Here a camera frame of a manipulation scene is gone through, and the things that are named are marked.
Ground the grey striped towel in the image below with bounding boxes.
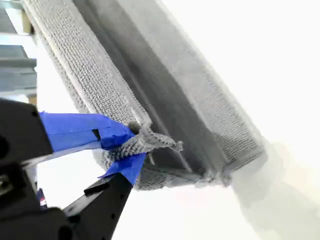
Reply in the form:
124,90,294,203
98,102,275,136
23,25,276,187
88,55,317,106
22,0,270,192

